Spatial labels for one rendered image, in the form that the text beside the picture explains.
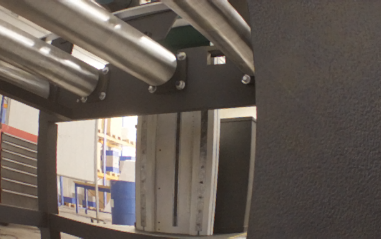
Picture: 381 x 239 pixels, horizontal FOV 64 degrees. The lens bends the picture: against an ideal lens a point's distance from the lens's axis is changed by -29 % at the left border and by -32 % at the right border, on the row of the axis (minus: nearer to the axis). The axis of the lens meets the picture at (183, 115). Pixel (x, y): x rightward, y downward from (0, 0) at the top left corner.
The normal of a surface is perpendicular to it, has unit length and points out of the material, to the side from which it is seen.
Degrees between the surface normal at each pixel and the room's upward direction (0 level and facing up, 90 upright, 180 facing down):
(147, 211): 90
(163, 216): 90
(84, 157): 90
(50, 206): 90
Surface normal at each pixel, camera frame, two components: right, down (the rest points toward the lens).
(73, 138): 0.63, -0.15
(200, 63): -0.44, -0.22
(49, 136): 0.90, -0.07
